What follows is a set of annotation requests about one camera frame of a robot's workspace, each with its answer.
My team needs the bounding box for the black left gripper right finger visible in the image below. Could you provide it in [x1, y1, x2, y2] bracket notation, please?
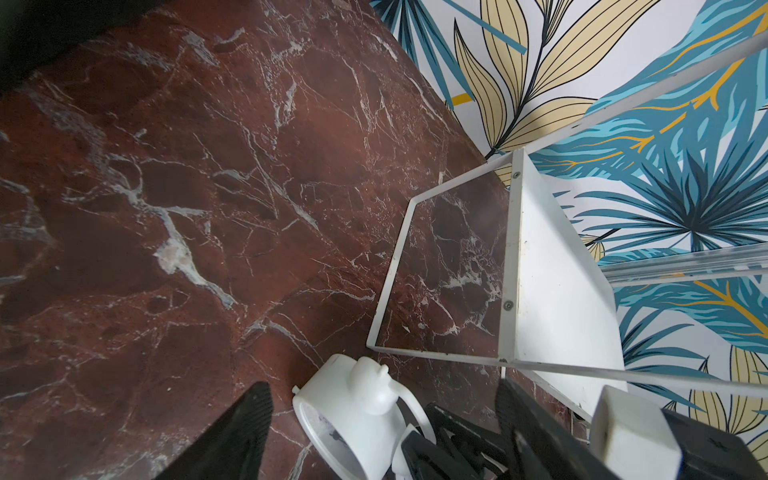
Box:
[495, 379, 616, 479]

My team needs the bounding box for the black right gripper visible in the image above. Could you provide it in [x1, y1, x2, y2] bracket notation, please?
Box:
[662, 410, 767, 480]

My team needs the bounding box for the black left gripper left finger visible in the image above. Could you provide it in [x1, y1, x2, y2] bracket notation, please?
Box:
[157, 381, 274, 479]

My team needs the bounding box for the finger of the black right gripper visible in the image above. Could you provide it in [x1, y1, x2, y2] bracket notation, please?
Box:
[400, 431, 480, 479]
[425, 403, 507, 465]

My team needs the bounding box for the white plastic twin-bell clock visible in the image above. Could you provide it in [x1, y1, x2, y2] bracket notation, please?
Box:
[293, 354, 437, 479]

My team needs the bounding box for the white two-tier shelf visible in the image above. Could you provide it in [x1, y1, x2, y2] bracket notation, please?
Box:
[366, 34, 767, 419]

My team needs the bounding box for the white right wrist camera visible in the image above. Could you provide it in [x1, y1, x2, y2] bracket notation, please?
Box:
[590, 385, 683, 480]

